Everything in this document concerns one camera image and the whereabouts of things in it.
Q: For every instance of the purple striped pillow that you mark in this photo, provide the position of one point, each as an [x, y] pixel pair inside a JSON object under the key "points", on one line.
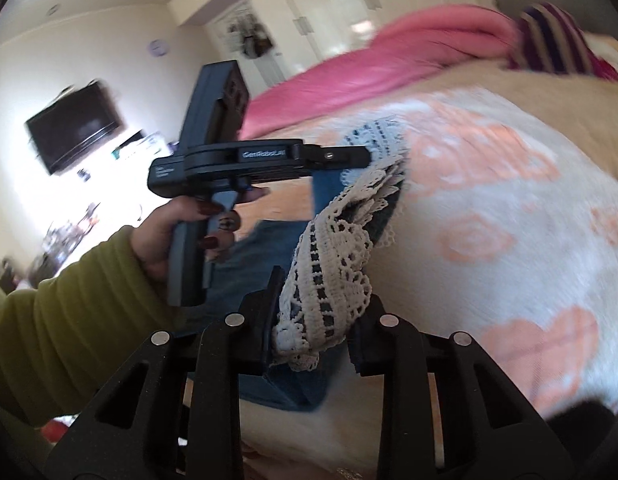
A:
{"points": [[554, 35]]}

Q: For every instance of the white peach floral blanket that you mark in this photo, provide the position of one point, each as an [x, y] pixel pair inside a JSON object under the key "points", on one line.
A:
{"points": [[489, 240]]}

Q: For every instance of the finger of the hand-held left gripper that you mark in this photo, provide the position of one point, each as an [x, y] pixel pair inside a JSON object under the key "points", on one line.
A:
{"points": [[339, 156]]}

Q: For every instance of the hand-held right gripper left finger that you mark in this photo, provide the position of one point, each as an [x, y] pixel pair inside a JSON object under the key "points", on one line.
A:
{"points": [[264, 320]]}

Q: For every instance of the person's green sleeved left forearm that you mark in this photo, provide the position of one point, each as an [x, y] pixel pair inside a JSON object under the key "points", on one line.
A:
{"points": [[64, 320]]}

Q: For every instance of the person's left hand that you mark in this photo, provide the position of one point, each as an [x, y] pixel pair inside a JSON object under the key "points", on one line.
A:
{"points": [[156, 240]]}

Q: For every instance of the purple round wall clock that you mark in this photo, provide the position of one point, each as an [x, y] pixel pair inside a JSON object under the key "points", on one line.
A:
{"points": [[159, 47]]}

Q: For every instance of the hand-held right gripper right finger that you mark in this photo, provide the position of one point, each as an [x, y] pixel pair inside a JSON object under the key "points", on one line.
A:
{"points": [[369, 345]]}

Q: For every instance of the hanging dark clothes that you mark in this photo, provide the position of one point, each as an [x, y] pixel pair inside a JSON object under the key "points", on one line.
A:
{"points": [[251, 35]]}

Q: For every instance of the white wardrobe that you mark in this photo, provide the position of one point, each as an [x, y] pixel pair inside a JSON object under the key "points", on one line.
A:
{"points": [[339, 0]]}

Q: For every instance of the blue denim garment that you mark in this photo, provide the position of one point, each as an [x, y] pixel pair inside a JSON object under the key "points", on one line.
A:
{"points": [[334, 270]]}

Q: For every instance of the pink duvet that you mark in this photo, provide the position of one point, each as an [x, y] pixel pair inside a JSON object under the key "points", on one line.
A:
{"points": [[389, 55]]}

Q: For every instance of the black wall television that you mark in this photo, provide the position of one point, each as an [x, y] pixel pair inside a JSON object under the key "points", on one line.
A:
{"points": [[74, 127]]}

